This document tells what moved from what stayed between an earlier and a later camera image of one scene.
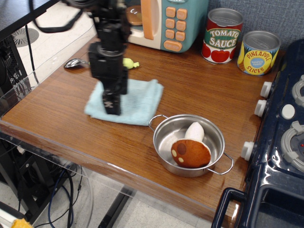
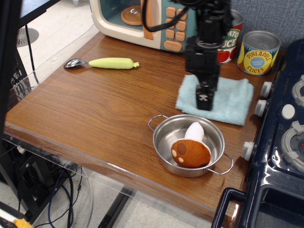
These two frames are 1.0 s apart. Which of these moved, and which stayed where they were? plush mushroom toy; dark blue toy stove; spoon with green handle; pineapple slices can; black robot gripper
Moved: black robot gripper
Stayed: dark blue toy stove; plush mushroom toy; pineapple slices can; spoon with green handle
